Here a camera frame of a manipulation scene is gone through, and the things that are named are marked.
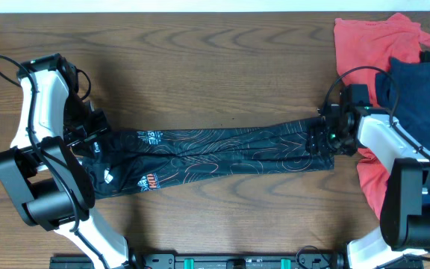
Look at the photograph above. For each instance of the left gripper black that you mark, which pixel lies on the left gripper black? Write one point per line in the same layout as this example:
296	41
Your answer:
75	139

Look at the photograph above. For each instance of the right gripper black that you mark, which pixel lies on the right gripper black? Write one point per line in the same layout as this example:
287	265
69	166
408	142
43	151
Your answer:
316	140

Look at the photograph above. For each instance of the black printed jersey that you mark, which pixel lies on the black printed jersey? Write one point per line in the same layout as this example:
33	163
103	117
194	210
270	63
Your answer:
132	162

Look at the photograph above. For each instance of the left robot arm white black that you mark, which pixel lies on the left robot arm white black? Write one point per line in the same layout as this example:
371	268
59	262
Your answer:
42	174

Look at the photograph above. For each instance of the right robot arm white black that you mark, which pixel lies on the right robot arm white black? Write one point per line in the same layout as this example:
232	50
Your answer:
402	239

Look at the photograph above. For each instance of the navy blue garment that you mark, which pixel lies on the navy blue garment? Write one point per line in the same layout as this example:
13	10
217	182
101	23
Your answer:
411	83

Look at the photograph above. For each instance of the red orange shirt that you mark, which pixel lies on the red orange shirt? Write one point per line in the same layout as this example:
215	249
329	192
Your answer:
372	43

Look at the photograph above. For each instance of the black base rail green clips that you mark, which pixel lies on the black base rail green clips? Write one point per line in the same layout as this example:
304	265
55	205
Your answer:
307	257

